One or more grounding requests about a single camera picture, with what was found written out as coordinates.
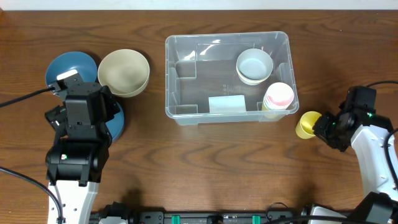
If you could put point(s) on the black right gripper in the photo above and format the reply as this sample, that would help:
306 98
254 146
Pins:
321 126

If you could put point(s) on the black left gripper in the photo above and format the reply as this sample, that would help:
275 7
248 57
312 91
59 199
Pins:
55 116

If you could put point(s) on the dark blue plate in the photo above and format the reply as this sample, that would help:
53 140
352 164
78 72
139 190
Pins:
79 61
116 125

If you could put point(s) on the beige bowl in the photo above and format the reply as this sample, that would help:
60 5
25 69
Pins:
126 72

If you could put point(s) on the yellow cup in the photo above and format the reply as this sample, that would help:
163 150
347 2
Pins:
270 113
304 128

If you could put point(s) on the pink cup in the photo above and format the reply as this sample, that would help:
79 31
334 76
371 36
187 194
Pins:
280 91

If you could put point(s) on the white cup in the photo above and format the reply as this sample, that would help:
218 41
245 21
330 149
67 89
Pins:
270 104

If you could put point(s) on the white bowl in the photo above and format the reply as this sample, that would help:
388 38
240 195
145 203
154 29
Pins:
251 82

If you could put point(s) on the grey bowl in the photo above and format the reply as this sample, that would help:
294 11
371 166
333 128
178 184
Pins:
255 56

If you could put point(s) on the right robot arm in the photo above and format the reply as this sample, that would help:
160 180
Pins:
372 137

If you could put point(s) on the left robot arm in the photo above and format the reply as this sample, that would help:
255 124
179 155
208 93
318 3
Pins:
80 147

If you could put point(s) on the clear plastic storage bin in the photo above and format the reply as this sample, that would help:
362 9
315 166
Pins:
202 83

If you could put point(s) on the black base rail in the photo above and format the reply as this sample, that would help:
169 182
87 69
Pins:
120 213

